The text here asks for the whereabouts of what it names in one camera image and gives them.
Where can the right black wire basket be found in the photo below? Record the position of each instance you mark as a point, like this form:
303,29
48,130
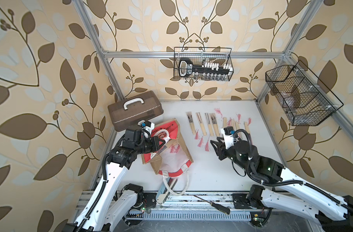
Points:
305,98

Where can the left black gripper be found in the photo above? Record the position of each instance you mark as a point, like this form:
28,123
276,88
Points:
155,147

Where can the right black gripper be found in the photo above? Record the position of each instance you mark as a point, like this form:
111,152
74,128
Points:
222,147

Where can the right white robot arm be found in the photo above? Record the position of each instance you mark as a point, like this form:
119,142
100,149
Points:
277,187

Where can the brown toolbox with white handle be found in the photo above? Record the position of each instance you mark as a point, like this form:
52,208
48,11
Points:
129,112

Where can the folding fan pink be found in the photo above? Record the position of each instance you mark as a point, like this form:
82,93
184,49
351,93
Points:
237,123
224,119

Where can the back black wire basket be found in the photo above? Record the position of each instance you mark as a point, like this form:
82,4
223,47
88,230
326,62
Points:
221,55

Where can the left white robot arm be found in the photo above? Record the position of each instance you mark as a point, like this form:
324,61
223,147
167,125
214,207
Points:
102,213

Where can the folding fan black print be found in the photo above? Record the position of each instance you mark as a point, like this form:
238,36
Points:
192,126

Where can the black wire basket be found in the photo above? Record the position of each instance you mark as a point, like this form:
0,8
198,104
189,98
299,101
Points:
305,98
221,55

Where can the black socket set holder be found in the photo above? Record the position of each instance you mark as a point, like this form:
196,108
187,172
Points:
186,67

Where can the black handled screwdriver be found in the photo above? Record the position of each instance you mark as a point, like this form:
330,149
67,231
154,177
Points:
218,207

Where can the folding fan plain wood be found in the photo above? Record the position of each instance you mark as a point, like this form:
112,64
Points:
203,130

